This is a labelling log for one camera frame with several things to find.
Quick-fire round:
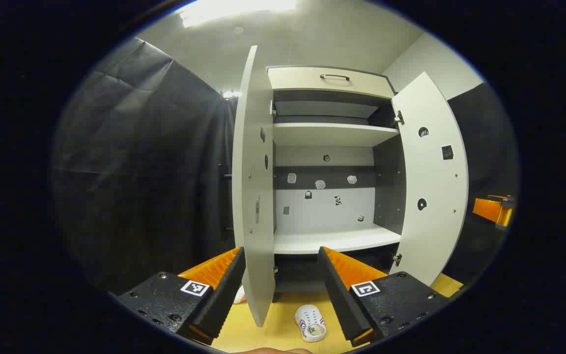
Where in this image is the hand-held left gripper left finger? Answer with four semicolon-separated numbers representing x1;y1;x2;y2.
115;246;247;346

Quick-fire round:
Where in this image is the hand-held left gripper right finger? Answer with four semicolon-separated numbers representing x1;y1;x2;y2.
317;246;454;348

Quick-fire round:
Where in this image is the white grey shoe cabinet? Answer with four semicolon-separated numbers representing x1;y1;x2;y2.
266;65;408;303

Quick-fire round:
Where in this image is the cream cabinet drawer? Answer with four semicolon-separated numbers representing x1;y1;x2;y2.
267;66;396;99

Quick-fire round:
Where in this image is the black backdrop cloth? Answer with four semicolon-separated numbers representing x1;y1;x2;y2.
442;82;520;287
51;37;240;296

